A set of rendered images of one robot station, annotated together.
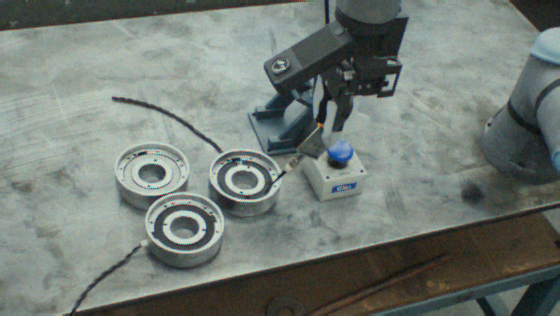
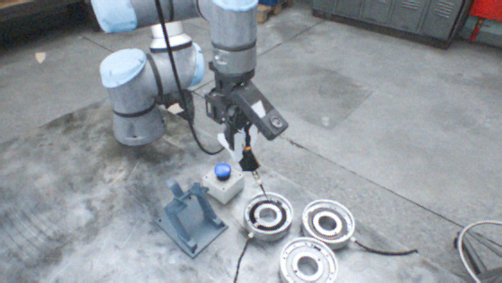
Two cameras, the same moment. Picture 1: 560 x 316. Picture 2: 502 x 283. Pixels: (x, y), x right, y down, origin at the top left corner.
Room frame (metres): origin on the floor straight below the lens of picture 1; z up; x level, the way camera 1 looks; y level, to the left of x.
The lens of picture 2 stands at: (0.92, 0.41, 1.39)
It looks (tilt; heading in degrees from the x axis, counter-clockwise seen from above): 40 degrees down; 248
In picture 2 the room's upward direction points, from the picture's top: straight up
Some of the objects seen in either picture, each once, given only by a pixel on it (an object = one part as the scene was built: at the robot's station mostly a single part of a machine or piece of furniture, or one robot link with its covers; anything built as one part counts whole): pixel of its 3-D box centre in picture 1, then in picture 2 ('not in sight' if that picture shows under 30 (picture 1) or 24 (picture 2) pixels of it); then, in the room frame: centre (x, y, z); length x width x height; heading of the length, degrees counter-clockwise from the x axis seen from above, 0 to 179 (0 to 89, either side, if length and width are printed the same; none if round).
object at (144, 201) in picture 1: (152, 177); (307, 268); (0.70, 0.17, 0.82); 0.10 x 0.10 x 0.04
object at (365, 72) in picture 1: (360, 49); (233, 94); (0.75, -0.08, 1.07); 0.09 x 0.08 x 0.12; 115
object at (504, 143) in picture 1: (534, 129); (137, 115); (0.94, -0.41, 0.85); 0.15 x 0.15 x 0.10
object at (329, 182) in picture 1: (338, 170); (221, 181); (0.78, -0.09, 0.82); 0.08 x 0.07 x 0.05; 118
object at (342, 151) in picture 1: (337, 158); (222, 175); (0.78, -0.09, 0.85); 0.04 x 0.04 x 0.05
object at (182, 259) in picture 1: (184, 231); (326, 225); (0.62, 0.10, 0.82); 0.10 x 0.10 x 0.04
